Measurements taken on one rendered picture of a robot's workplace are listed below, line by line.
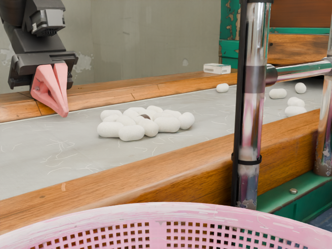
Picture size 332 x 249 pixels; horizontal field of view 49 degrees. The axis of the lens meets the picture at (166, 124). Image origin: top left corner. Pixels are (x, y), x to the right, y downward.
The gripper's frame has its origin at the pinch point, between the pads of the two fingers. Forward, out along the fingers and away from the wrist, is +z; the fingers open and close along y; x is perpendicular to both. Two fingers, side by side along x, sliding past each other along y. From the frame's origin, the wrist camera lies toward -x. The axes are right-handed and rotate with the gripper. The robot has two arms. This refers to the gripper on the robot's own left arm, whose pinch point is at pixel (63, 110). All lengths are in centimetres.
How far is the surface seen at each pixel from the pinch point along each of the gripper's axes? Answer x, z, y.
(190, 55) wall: 72, -75, 127
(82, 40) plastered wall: 134, -155, 109
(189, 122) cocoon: -10.2, 12.6, 10.9
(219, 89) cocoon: 0.7, 0.6, 35.1
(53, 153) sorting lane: -7.2, 10.8, -7.3
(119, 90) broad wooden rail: 4.0, -5.3, 14.2
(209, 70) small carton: 6.4, -9.4, 43.9
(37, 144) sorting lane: -4.3, 7.4, -7.5
